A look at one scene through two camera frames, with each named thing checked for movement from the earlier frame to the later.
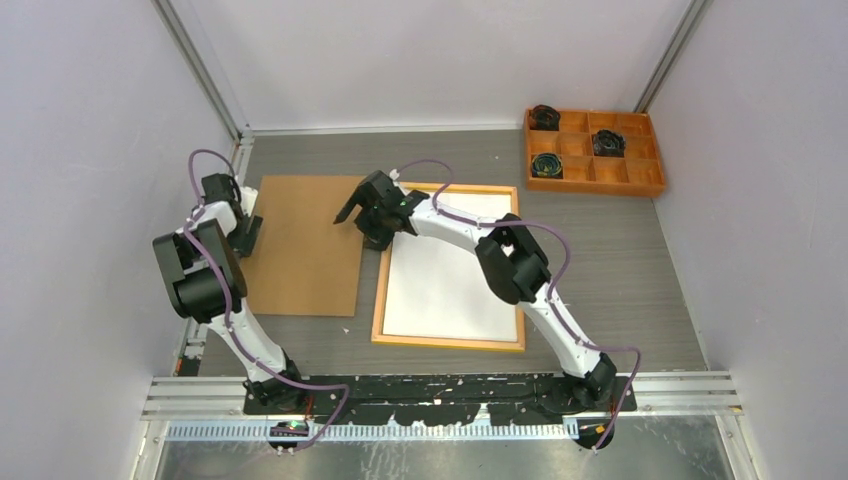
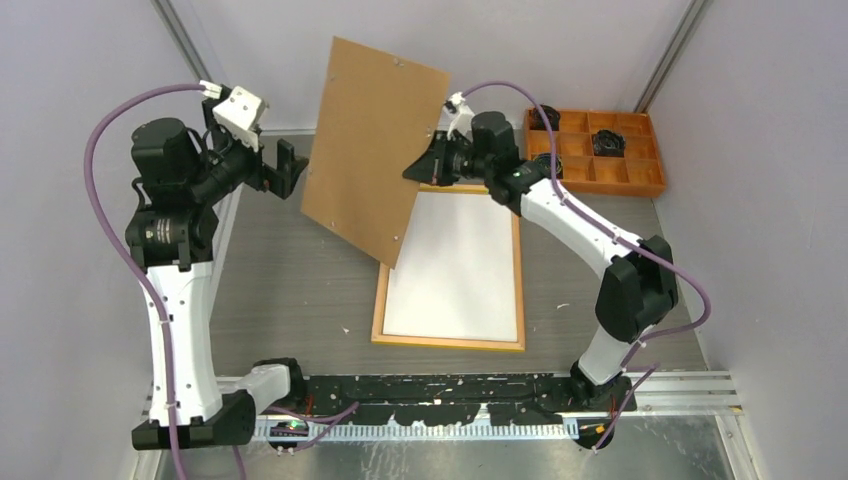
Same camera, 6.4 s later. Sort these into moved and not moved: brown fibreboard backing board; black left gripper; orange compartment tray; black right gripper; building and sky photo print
Moved: black left gripper; brown fibreboard backing board; black right gripper
Not moved: building and sky photo print; orange compartment tray
